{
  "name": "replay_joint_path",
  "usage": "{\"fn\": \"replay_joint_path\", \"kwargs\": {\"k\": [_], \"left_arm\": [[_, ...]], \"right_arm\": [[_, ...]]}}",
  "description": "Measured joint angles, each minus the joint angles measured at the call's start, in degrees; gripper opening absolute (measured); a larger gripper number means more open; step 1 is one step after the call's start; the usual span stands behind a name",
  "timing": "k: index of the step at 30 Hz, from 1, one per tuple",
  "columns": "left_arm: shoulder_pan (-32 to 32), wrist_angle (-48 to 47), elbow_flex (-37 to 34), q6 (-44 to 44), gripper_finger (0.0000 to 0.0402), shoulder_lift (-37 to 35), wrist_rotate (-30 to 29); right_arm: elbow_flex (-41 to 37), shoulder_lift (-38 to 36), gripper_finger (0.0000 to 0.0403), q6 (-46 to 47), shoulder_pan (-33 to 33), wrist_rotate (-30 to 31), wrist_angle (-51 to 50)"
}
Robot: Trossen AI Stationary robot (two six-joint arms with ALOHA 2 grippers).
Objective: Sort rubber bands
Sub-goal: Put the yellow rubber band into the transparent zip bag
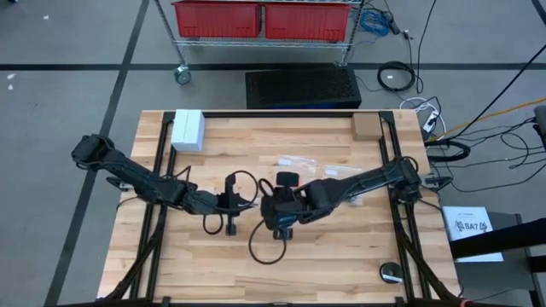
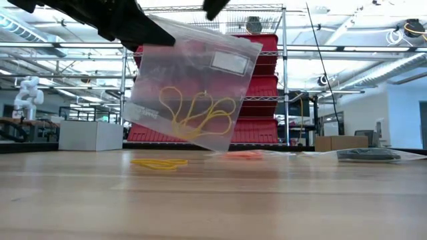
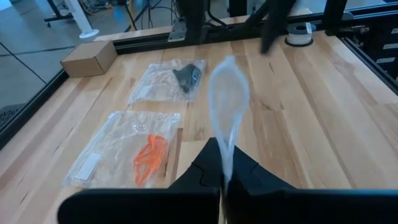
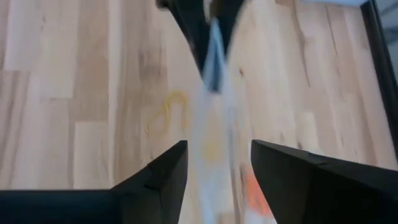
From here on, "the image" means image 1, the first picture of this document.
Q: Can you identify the white printed paper sheet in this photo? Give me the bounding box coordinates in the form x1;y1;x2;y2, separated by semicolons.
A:
441;206;505;264

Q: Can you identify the orange floor cable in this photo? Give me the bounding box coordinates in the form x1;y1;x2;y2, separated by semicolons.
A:
434;96;546;141

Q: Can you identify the black cable coil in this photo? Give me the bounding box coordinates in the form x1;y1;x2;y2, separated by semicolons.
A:
376;61;417;94

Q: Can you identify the thin black floor cable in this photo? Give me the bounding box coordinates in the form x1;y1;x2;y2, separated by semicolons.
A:
415;0;439;95

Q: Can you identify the white cable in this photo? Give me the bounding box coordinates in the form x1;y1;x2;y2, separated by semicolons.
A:
399;96;448;134

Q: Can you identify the blue cable coil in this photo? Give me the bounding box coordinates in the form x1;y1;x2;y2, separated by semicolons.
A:
359;8;392;38

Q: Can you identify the black beam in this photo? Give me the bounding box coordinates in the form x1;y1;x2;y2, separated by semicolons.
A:
449;216;546;260

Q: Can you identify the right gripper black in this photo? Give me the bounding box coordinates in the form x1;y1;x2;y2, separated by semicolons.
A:
258;183;309;241

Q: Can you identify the red plastic storage bin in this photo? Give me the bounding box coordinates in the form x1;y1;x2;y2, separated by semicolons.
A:
171;0;263;39
263;2;352;43

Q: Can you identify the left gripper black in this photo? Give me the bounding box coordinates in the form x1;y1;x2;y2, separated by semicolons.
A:
189;187;258;237

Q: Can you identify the black perforated platform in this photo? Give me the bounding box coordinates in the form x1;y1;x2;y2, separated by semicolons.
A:
245;63;363;110

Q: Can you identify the white power strip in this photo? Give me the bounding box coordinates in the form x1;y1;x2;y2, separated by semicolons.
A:
421;108;440;134

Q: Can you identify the black camera cable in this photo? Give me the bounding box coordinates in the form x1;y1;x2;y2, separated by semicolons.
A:
201;170;260;236
247;218;288;266

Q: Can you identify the grey cabinet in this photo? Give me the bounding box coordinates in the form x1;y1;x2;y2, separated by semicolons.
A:
451;211;539;302

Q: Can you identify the black tape roll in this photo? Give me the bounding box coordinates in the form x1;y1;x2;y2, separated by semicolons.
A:
379;261;404;286

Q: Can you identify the brown cardboard box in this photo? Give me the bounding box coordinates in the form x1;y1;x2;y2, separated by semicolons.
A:
351;112;384;142

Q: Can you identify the white cardboard box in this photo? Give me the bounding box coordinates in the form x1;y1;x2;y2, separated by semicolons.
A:
170;108;206;154

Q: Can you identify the dark grey device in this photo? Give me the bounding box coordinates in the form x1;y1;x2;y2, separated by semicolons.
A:
532;105;546;151

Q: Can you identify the thick black cable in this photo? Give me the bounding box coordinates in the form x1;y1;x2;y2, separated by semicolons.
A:
443;54;546;141

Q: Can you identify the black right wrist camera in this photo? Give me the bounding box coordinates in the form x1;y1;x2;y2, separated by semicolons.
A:
276;171;300;188

